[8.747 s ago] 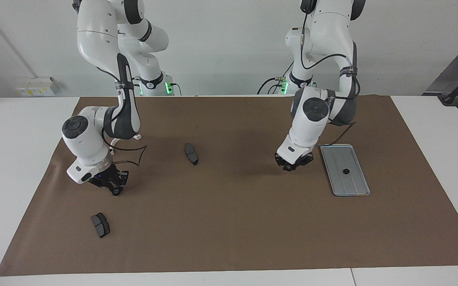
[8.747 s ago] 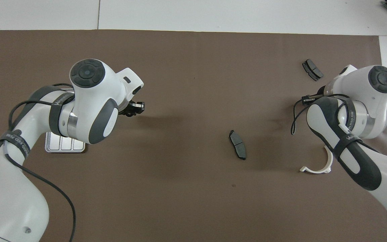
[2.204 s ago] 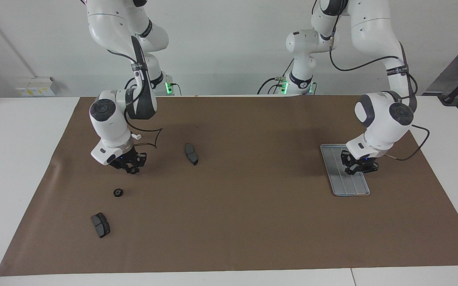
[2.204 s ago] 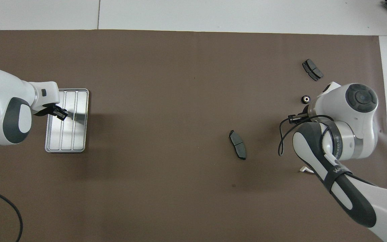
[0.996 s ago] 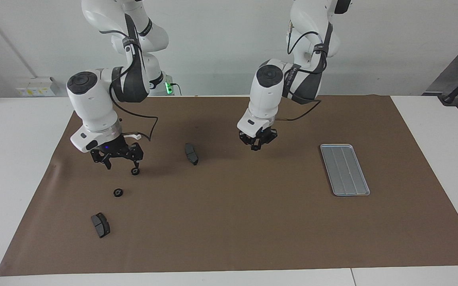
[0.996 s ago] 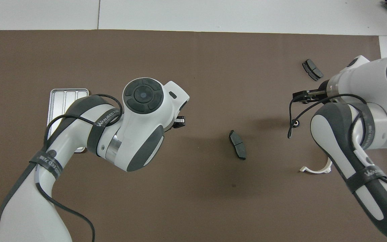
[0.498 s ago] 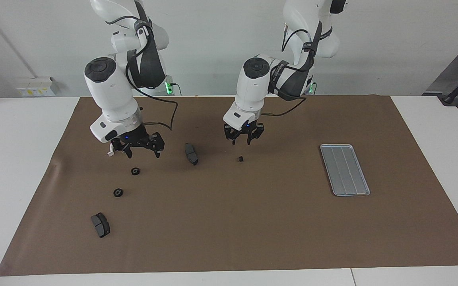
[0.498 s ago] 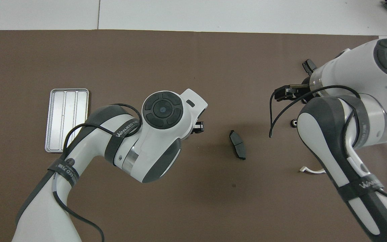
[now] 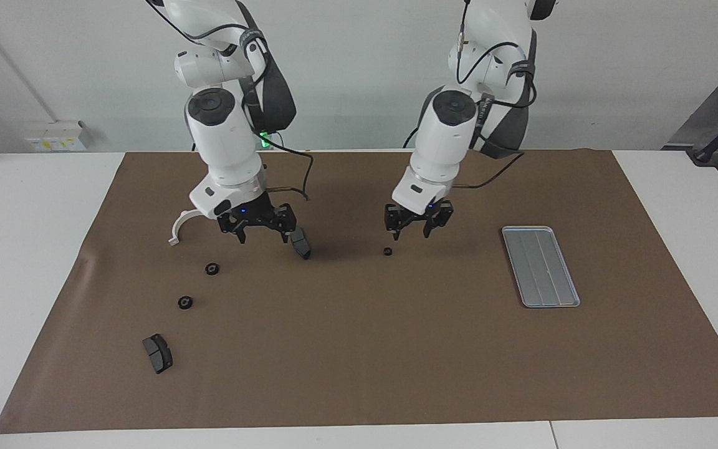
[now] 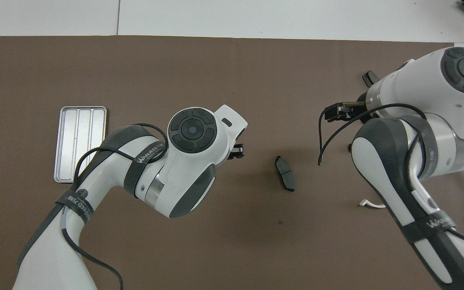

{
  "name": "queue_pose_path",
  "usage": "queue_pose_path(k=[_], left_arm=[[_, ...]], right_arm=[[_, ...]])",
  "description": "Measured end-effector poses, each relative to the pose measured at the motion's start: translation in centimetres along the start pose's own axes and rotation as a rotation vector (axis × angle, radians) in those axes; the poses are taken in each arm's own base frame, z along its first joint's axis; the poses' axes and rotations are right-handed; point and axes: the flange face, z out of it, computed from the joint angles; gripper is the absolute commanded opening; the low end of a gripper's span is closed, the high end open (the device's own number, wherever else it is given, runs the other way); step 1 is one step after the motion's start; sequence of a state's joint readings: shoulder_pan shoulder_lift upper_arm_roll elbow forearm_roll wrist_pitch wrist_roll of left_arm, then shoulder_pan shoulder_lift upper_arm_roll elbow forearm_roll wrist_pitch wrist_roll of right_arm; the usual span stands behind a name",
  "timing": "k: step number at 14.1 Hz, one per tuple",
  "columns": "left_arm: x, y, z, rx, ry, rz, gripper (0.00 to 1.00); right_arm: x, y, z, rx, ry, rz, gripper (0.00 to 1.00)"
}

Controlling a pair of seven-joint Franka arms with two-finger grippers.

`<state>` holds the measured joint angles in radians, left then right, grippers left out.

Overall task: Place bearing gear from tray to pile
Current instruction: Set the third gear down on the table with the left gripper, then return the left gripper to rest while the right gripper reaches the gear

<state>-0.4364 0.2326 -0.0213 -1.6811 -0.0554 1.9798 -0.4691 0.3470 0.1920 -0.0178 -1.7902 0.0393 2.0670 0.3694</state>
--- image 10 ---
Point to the brown paper table mat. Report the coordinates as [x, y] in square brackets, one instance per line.
[216, 72]

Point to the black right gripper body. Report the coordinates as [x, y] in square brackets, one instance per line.
[361, 109]

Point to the white curved plastic bracket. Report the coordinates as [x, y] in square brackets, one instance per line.
[373, 205]

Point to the long dark grey brake pad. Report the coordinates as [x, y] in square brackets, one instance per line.
[285, 173]

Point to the short dark grey brake pad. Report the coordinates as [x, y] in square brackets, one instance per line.
[369, 77]

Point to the silver metal tray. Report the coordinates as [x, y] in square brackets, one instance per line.
[79, 145]

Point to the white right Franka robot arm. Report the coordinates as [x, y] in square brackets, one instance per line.
[437, 133]

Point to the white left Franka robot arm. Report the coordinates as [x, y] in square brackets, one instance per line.
[183, 169]

